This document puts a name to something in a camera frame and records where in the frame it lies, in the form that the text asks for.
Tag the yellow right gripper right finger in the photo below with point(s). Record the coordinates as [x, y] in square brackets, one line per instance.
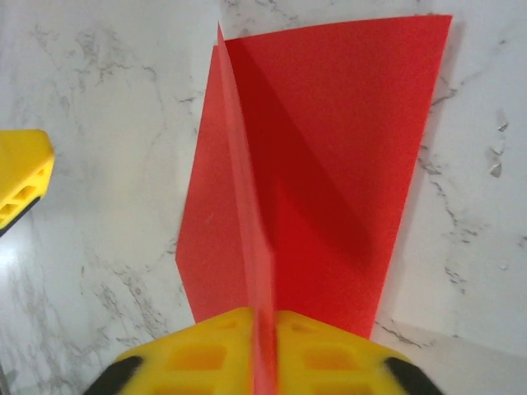
[329, 362]

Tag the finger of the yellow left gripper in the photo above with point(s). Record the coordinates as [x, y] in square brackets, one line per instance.
[24, 164]

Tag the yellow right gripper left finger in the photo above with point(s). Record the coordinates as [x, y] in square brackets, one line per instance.
[197, 362]

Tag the red paper sheet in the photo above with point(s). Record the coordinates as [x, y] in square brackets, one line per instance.
[329, 164]

